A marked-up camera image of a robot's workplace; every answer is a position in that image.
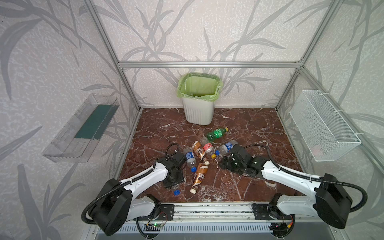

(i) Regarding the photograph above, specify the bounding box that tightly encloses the brown coffee bottle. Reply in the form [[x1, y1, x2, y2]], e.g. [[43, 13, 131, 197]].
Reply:
[[190, 163, 208, 194], [192, 141, 210, 166]]

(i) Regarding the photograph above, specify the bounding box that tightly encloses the clear bottle red label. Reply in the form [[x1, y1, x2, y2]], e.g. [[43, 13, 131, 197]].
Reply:
[[200, 136, 215, 156]]

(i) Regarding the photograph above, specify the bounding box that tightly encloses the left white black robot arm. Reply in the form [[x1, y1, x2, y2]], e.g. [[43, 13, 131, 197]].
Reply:
[[81, 156, 186, 236]]

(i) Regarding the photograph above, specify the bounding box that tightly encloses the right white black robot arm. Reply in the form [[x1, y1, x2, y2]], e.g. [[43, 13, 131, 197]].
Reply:
[[216, 144, 368, 232]]

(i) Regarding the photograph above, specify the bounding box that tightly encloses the white ribbed trash bin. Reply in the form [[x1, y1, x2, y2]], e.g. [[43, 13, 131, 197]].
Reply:
[[182, 98, 215, 126]]

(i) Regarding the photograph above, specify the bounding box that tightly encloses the green plastic bin liner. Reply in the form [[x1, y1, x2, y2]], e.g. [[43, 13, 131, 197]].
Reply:
[[176, 73, 224, 102]]

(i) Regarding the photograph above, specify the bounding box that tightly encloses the green soda bottle yellow cap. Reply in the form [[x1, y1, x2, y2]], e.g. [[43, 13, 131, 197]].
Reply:
[[206, 127, 229, 143]]

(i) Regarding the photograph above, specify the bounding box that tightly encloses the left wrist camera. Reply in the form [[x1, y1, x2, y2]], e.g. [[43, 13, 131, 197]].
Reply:
[[166, 151, 187, 169]]

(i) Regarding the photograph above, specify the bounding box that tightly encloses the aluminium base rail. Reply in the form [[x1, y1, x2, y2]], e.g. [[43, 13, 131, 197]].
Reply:
[[131, 201, 301, 224]]

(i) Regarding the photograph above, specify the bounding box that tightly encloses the white wire mesh basket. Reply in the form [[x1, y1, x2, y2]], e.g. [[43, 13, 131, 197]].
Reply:
[[290, 90, 362, 162]]

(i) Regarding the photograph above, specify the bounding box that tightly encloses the aluminium frame crossbar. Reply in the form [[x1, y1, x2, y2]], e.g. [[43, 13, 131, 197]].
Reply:
[[118, 61, 301, 69]]

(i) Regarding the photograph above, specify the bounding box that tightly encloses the clear acrylic wall shelf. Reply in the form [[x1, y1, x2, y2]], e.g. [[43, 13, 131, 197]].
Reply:
[[42, 94, 120, 163]]

